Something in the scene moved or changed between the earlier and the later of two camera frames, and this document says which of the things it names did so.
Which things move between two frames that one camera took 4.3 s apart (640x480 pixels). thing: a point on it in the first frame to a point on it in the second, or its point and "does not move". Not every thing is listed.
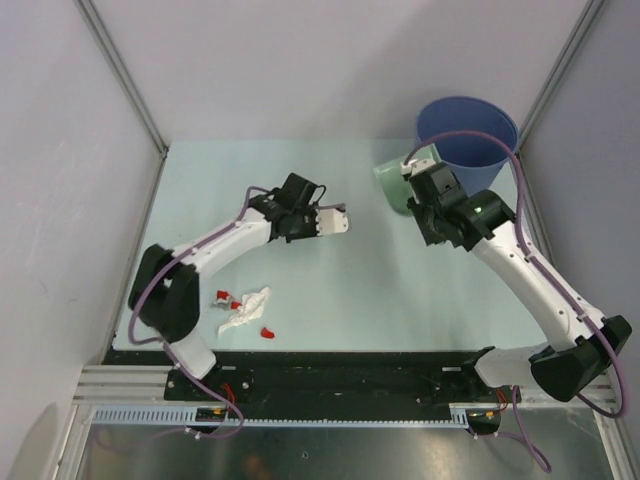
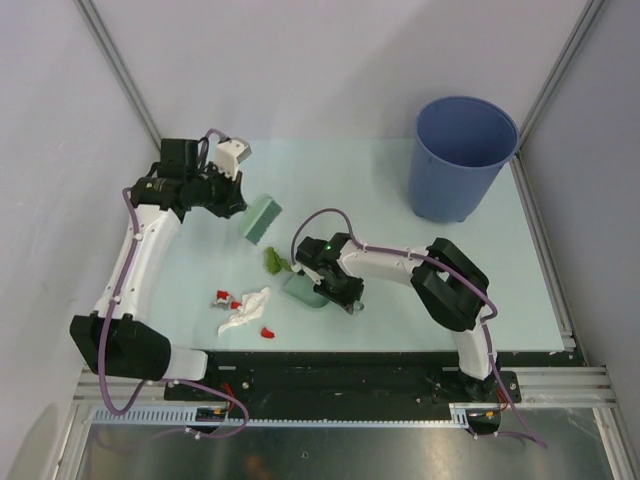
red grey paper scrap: (224, 297) does not move
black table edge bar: (351, 380) does not move
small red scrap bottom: (266, 333) does not move
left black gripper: (311, 210) to (232, 200)
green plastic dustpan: (395, 188) to (303, 290)
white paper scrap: (252, 308) does not move
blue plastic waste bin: (479, 162) does not move
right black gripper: (429, 236) to (348, 299)
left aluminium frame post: (115, 61) does not move
